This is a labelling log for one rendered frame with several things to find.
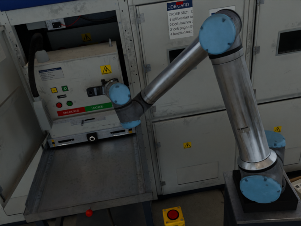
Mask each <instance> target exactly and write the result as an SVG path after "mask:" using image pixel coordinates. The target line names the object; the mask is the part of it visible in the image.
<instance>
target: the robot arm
mask: <svg viewBox="0 0 301 226"><path fill-rule="evenodd" d="M241 28H242V21H241V17H240V16H239V14H238V13H237V12H235V11H234V10H231V9H222V10H219V11H217V12H216V13H215V14H213V15H211V16H209V17H208V18H207V19H206V20H205V21H204V22H203V24H202V26H201V28H200V30H199V35H198V37H197V38H196V39H195V40H194V41H193V42H192V43H191V44H190V45H189V46H188V47H187V48H186V49H185V50H184V51H182V52H181V53H180V54H179V55H178V56H177V57H176V58H175V59H174V60H173V61H172V62H171V63H170V64H169V65H168V66H167V67H166V68H165V69H164V70H163V71H162V72H161V73H160V74H159V75H158V76H157V77H156V78H155V79H154V80H153V81H152V82H151V83H150V84H149V85H147V86H146V87H145V88H144V89H143V90H141V91H140V92H139V93H138V94H137V95H136V96H135V97H134V98H133V99H131V97H130V90H129V89H128V87H127V86H126V85H124V84H122V83H120V82H119V80H118V79H117V78H113V79H110V80H109V81H105V79H101V86H95V87H89V88H87V89H86V92H87V95H88V97H93V96H100V95H105V96H107V97H108V98H109V99H110V100H111V103H112V105H113V107H114V109H115V112H116V114H117V116H118V118H119V120H120V124H121V125H122V127H123V128H124V129H130V128H134V127H136V126H138V125H139V124H140V123H141V120H140V117H141V116H142V115H143V113H145V112H146V110H147V109H149V108H150V107H151V106H152V105H153V104H154V103H155V102H156V101H157V100H158V99H159V98H160V97H162V96H163V95H164V94H165V93H166V92H167V91H168V90H170V89H171V88H172V87H173V86H174V85H175V84H176V83H178V82H179V81H180V80H181V79H182V78H183V77H185V75H186V74H188V73H189V72H190V71H191V70H192V69H193V68H195V67H196V66H197V65H198V64H199V63H200V62H201V61H203V60H204V59H205V58H206V57H207V56H209V59H210V60H211V63H212V66H213V69H214V72H215V76H216V79H217V82H218V85H219V89H220V92H221V95H222V98H223V101H224V105H225V108H226V111H227V114H228V118H229V121H230V124H231V127H232V131H233V133H234V137H235V140H236V143H237V146H238V150H239V153H240V155H239V157H238V159H237V163H238V166H239V170H240V173H241V181H240V190H241V192H242V194H243V195H244V196H245V197H246V198H248V199H250V200H252V201H255V202H258V203H271V202H274V201H276V200H277V199H278V198H279V196H280V194H281V193H283V192H284V190H285V186H286V181H285V178H284V175H283V166H284V152H285V145H286V143H285V138H284V137H283V136H282V135H281V134H279V133H277V132H274V131H270V130H264V128H263V124H262V120H261V116H260V113H259V109H258V105H257V101H256V98H255V94H254V90H253V86H252V83H251V79H250V76H249V72H248V68H247V64H246V61H245V56H244V53H243V46H242V42H241V38H240V34H239V33H240V31H241Z"/></svg>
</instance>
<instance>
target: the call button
mask: <svg viewBox="0 0 301 226"><path fill-rule="evenodd" d="M168 216H169V217H170V218H171V219H174V218H176V217H177V216H178V213H177V211H175V210H172V211H170V212H169V213H168Z"/></svg>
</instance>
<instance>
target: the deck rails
mask: <svg viewBox="0 0 301 226"><path fill-rule="evenodd" d="M49 135H50V133H49V134H48V136H49ZM47 139H48V138H47ZM132 140H133V151H134V159H135V168H136V176H137V184H138V194H144V193H146V184H145V178H144V171H143V165H142V156H141V150H140V144H139V137H138V129H137V126H136V133H132ZM55 148H56V147H52V148H51V147H50V146H49V143H48V141H47V140H46V143H45V146H44V149H43V152H42V155H41V157H40V160H39V164H38V167H37V170H36V172H35V175H34V178H33V181H32V184H31V187H30V190H29V193H28V196H27V199H26V202H25V206H26V208H27V210H28V212H29V214H34V213H37V212H38V209H39V204H40V201H41V198H42V194H43V190H44V187H45V183H46V180H47V176H48V173H49V169H50V166H51V162H52V159H53V155H54V152H55ZM28 201H29V203H28V205H27V202H28Z"/></svg>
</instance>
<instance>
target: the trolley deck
mask: <svg viewBox="0 0 301 226"><path fill-rule="evenodd" d="M137 129H138V137H139V144H140V150H141V156H142V165H143V171H144V178H145V184H146V193H144V194H138V184H137V176H136V168H135V159H134V151H133V140H132V134H126V135H119V136H113V137H108V138H103V139H98V140H97V141H92V142H88V141H85V142H80V143H73V144H68V145H63V146H57V147H56V148H55V152H54V155H53V159H52V162H51V166H50V169H49V173H48V176H47V180H46V183H45V187H44V190H43V194H42V198H41V201H40V204H39V209H38V212H37V213H34V214H29V212H28V210H27V208H26V207H25V210H24V213H23V216H24V218H25V220H26V222H27V223H29V222H36V221H41V220H46V219H51V218H56V217H63V216H68V215H74V214H79V213H85V212H86V211H87V210H88V209H89V207H90V209H91V210H92V211H95V210H101V209H107V208H112V207H117V206H122V205H128V204H134V203H139V202H144V201H150V200H154V199H153V194H152V188H151V181H150V176H149V170H148V164H147V159H146V151H145V146H144V141H143V135H142V128H141V124H139V125H138V126H137Z"/></svg>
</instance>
